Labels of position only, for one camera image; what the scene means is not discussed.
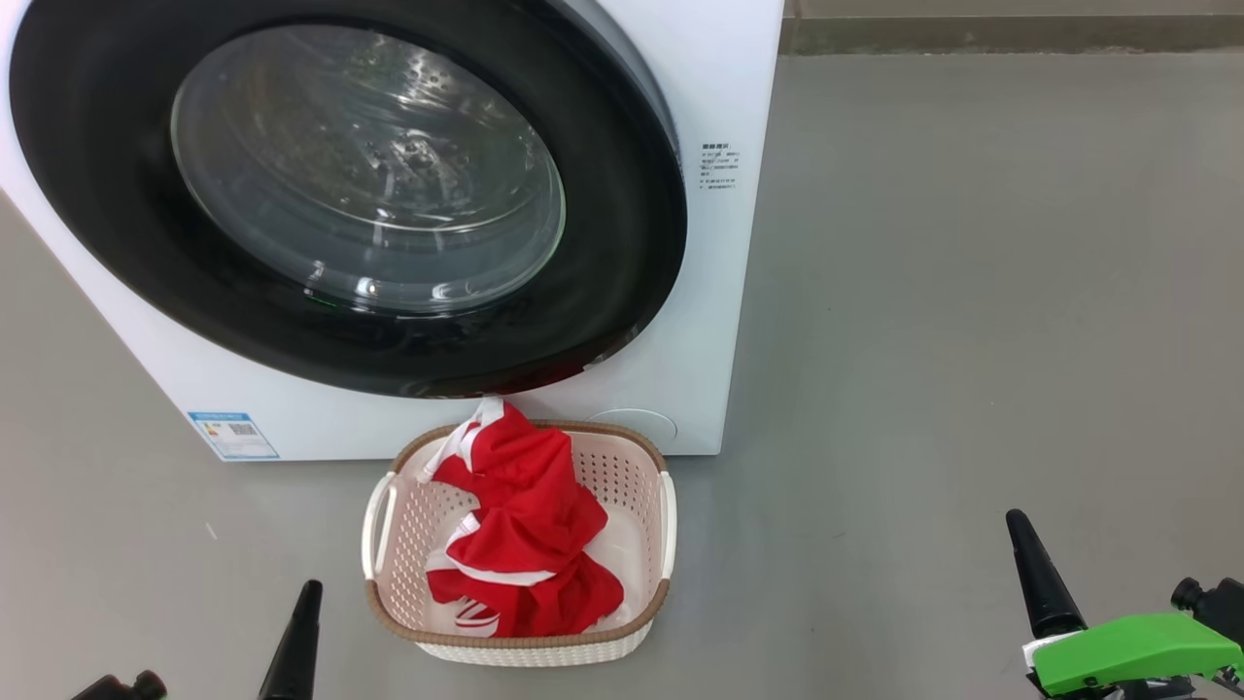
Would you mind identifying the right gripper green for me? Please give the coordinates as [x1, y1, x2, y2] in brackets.
[1005, 508, 1244, 700]

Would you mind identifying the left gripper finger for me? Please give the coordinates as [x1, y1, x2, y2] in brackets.
[257, 579, 324, 700]

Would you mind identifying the red garment with white trim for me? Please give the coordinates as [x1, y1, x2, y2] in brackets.
[420, 394, 626, 640]

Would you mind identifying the dark round glass washer door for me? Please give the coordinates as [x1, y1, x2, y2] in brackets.
[10, 0, 689, 399]

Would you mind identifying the cream basket with brown rim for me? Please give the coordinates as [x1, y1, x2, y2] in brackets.
[362, 419, 678, 669]

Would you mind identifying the white front-load washing machine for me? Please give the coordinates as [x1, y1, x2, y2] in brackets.
[0, 0, 786, 464]

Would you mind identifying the blue energy label sticker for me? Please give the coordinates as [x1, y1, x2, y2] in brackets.
[187, 411, 281, 462]

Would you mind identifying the black text warning label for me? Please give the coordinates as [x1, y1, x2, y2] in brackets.
[698, 142, 744, 192]

